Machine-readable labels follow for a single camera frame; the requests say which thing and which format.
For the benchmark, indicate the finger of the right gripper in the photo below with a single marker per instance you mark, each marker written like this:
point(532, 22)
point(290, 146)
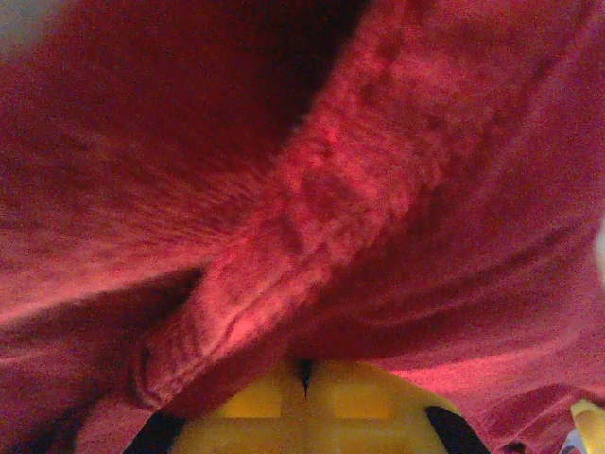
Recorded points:
point(588, 421)

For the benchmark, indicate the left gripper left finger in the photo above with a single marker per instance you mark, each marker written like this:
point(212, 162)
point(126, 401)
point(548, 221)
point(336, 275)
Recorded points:
point(246, 416)

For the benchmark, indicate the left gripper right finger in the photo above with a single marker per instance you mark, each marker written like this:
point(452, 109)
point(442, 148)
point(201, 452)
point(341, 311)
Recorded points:
point(378, 416)

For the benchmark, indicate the red t-shirt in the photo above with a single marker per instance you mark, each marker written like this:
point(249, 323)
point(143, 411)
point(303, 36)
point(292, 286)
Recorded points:
point(302, 165)

